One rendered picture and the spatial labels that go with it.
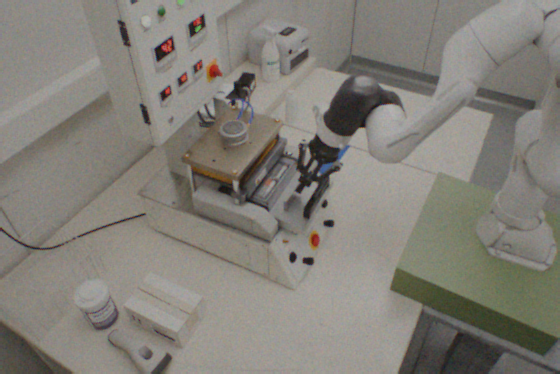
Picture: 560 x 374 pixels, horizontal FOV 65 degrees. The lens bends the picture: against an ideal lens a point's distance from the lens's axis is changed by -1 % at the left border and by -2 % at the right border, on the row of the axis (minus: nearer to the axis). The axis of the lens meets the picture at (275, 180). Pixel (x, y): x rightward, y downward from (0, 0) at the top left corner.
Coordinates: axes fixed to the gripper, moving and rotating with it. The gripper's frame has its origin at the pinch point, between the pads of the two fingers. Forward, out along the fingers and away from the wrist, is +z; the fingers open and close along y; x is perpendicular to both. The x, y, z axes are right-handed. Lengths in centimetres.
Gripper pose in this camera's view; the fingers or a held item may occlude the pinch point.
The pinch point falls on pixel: (303, 183)
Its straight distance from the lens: 126.9
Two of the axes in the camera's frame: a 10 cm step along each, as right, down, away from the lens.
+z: -2.9, 5.7, 7.7
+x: 4.6, -6.2, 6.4
